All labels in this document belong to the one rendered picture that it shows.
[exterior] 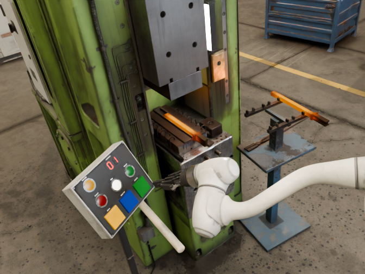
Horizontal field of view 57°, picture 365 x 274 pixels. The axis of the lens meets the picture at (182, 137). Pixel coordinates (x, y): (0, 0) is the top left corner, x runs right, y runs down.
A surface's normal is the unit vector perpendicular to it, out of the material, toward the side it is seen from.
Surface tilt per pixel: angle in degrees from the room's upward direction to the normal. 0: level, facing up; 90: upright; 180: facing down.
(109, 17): 90
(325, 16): 89
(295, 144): 0
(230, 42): 90
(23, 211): 0
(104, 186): 60
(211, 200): 20
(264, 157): 0
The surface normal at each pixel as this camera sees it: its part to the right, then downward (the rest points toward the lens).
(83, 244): -0.11, -0.80
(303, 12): -0.72, 0.46
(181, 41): 0.58, 0.42
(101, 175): 0.69, -0.22
